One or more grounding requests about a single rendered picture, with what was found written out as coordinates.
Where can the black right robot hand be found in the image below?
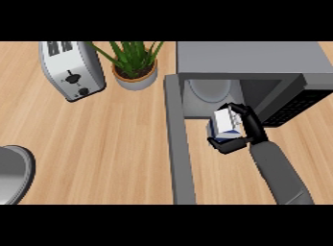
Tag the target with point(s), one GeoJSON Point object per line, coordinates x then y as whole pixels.
{"type": "Point", "coordinates": [252, 125]}

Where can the white and blue milk carton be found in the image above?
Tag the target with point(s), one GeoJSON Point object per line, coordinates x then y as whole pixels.
{"type": "Point", "coordinates": [227, 123]}

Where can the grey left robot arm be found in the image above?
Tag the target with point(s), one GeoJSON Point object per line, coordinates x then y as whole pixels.
{"type": "Point", "coordinates": [7, 174]}

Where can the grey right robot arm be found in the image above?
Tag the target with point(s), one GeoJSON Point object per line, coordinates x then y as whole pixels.
{"type": "Point", "coordinates": [280, 171]}

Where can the grey microwave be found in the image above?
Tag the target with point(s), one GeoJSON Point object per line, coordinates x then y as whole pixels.
{"type": "Point", "coordinates": [259, 77]}

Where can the grey microwave door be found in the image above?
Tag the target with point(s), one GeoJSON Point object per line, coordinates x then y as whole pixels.
{"type": "Point", "coordinates": [179, 141]}

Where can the green potted plant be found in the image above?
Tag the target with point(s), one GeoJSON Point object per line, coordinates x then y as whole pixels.
{"type": "Point", "coordinates": [135, 65]}

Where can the silver toaster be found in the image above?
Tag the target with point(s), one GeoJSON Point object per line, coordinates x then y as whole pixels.
{"type": "Point", "coordinates": [73, 71]}

